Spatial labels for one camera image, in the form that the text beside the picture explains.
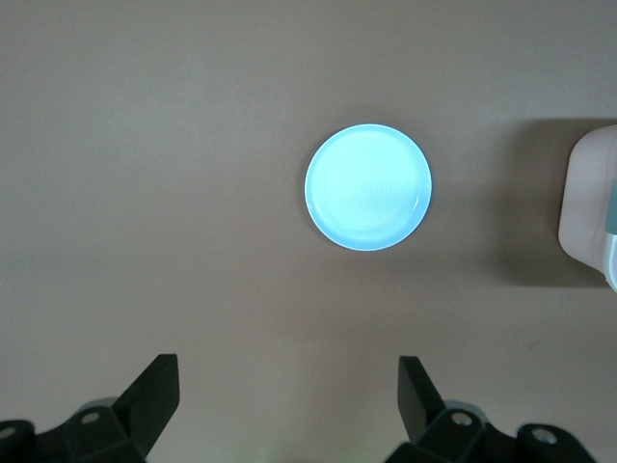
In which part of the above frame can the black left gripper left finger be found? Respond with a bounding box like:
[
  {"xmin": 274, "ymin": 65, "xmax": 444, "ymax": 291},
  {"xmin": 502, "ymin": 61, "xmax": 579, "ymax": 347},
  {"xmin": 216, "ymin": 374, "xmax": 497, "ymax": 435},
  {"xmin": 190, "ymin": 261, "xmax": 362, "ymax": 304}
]
[{"xmin": 0, "ymin": 354, "xmax": 181, "ymax": 463}]

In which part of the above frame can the white lidded storage box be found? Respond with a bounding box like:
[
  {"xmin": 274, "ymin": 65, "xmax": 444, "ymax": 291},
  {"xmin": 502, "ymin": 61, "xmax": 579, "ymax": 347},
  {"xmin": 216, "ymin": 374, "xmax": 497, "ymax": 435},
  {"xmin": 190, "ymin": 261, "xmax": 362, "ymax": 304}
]
[{"xmin": 557, "ymin": 123, "xmax": 617, "ymax": 293}]

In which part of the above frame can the light blue round plate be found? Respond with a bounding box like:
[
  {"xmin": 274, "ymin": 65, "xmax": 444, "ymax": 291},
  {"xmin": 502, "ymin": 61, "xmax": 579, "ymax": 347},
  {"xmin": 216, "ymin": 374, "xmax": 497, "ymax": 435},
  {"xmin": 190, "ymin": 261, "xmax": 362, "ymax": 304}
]
[{"xmin": 303, "ymin": 123, "xmax": 434, "ymax": 253}]

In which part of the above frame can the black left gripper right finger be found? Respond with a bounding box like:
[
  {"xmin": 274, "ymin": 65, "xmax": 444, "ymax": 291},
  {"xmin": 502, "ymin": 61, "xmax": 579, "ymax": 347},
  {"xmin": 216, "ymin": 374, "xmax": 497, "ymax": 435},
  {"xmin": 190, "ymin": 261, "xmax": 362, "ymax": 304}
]
[{"xmin": 388, "ymin": 355, "xmax": 598, "ymax": 463}]

